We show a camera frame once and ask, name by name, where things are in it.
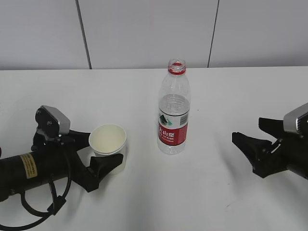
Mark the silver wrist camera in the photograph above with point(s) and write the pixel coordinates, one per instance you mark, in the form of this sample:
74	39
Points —
52	123
296	121

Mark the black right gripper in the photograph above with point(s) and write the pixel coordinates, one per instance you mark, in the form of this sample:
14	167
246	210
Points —
269	158

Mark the white paper cup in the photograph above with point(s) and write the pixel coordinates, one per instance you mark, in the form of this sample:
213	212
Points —
107	140

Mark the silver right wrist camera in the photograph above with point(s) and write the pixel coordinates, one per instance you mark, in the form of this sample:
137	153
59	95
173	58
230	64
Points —
296	121

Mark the clear water bottle red label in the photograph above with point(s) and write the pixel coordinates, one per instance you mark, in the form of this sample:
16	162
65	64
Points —
174	102

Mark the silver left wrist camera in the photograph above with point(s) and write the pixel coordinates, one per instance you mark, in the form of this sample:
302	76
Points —
52	123

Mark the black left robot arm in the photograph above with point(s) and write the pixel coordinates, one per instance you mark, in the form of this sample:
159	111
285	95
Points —
19	173

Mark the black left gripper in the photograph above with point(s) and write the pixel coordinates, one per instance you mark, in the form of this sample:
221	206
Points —
59	159

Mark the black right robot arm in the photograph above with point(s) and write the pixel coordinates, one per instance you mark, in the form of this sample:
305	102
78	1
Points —
288	152

